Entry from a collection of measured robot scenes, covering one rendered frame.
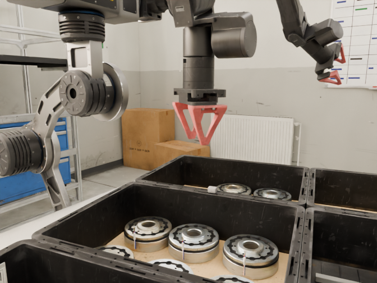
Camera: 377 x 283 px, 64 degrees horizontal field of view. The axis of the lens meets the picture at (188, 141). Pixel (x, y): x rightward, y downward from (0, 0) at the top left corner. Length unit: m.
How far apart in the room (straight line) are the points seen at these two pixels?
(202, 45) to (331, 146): 3.08
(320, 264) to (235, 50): 0.43
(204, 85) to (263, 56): 3.14
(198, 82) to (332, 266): 0.42
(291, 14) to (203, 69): 0.53
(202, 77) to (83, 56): 0.56
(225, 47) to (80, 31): 0.57
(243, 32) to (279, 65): 3.11
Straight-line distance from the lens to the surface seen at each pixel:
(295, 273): 0.44
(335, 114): 3.50
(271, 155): 3.58
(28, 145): 1.39
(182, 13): 0.53
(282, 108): 3.60
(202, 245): 0.62
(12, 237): 1.12
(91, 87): 0.98
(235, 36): 0.51
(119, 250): 0.62
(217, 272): 0.60
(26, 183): 2.60
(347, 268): 0.68
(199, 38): 0.54
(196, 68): 0.54
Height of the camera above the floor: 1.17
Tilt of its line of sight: 11 degrees down
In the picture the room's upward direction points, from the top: straight up
